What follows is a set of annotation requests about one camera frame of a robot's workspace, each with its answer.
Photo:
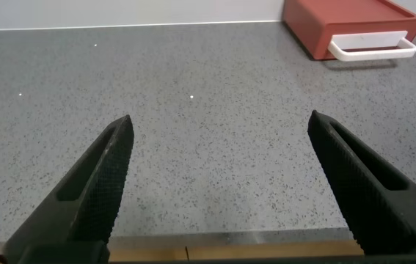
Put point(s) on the red drawer case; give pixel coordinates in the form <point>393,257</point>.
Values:
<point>339,9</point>

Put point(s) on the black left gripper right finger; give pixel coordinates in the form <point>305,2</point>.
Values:
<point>369,205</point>

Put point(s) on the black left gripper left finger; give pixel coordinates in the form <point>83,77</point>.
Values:
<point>97,198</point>

